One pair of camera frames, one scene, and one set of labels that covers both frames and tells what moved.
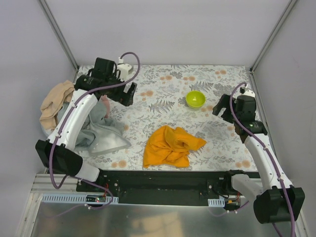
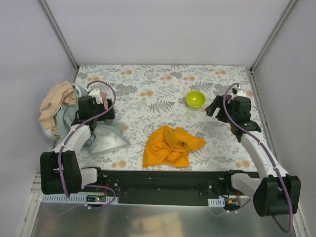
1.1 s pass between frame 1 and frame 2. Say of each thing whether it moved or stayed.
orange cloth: stayed
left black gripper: moved
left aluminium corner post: stayed
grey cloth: stayed
